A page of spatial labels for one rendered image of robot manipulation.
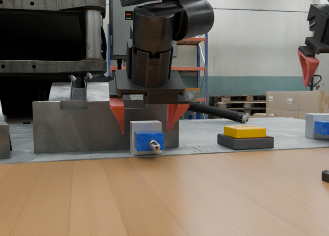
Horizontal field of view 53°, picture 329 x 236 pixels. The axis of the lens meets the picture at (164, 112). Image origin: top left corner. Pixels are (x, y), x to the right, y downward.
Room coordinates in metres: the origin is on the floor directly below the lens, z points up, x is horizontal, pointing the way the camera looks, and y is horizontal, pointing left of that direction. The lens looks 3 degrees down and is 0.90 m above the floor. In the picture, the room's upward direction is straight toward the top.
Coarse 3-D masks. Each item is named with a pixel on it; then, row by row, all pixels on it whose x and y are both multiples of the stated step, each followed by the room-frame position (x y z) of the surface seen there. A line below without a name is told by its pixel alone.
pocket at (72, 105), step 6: (60, 102) 0.61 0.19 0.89; (66, 102) 0.62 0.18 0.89; (72, 102) 0.62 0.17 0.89; (78, 102) 0.62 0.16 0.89; (84, 102) 0.62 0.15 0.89; (60, 108) 0.57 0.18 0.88; (66, 108) 0.62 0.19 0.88; (72, 108) 0.62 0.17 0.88; (78, 108) 0.62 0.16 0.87; (84, 108) 0.62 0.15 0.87
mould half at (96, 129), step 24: (96, 96) 0.82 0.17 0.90; (48, 120) 0.57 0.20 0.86; (72, 120) 0.57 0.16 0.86; (96, 120) 0.58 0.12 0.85; (144, 120) 0.60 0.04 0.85; (48, 144) 0.57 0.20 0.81; (72, 144) 0.57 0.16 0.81; (96, 144) 0.58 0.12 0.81; (120, 144) 0.59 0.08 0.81; (168, 144) 0.61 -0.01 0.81
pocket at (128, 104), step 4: (124, 100) 0.64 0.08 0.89; (128, 100) 0.64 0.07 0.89; (132, 100) 0.64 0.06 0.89; (136, 100) 0.65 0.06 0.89; (140, 100) 0.65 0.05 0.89; (124, 104) 0.64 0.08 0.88; (128, 104) 0.64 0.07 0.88; (132, 104) 0.64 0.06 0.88; (136, 104) 0.65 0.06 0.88; (140, 104) 0.65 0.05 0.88; (144, 104) 0.65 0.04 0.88; (124, 108) 0.64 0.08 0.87; (128, 108) 0.60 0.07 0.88; (132, 108) 0.60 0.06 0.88
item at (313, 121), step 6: (306, 114) 0.74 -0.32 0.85; (312, 114) 0.72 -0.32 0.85; (318, 114) 0.71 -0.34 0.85; (324, 114) 0.71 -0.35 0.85; (306, 120) 0.74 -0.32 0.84; (312, 120) 0.71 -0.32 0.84; (318, 120) 0.70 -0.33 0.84; (324, 120) 0.70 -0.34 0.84; (306, 126) 0.74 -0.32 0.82; (312, 126) 0.71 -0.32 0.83; (318, 126) 0.69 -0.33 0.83; (324, 126) 0.67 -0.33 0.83; (306, 132) 0.74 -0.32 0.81; (312, 132) 0.71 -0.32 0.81; (318, 132) 0.69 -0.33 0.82; (324, 132) 0.67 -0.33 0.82; (312, 138) 0.71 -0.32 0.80; (318, 138) 0.71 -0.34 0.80; (324, 138) 0.71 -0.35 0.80
